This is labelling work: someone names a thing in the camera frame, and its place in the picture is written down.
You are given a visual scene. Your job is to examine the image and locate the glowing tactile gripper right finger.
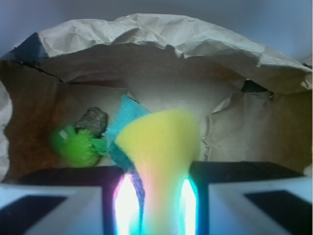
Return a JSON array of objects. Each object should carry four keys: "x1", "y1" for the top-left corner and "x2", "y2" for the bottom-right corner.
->
[{"x1": 183, "y1": 162, "x2": 313, "y2": 235}]

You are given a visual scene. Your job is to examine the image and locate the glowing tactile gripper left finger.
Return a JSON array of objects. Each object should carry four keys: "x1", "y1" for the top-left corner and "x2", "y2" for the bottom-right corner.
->
[{"x1": 0, "y1": 166, "x2": 137, "y2": 235}]

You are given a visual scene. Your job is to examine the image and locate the yellow green sponge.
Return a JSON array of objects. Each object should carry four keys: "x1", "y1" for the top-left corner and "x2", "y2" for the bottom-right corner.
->
[{"x1": 116, "y1": 110, "x2": 200, "y2": 235}]

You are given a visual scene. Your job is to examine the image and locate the teal cloth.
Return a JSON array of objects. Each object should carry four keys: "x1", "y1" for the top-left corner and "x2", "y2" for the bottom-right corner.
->
[{"x1": 105, "y1": 94, "x2": 150, "y2": 235}]

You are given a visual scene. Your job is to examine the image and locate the green fuzzy toy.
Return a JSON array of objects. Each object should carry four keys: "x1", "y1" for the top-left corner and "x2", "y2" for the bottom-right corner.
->
[{"x1": 49, "y1": 125, "x2": 108, "y2": 168}]

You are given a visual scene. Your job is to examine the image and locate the brown rock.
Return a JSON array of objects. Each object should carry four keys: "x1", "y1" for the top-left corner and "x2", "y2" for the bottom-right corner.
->
[{"x1": 74, "y1": 107, "x2": 109, "y2": 137}]

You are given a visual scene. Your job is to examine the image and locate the brown paper bag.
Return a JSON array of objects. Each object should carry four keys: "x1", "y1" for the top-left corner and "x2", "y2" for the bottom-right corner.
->
[{"x1": 0, "y1": 14, "x2": 313, "y2": 180}]

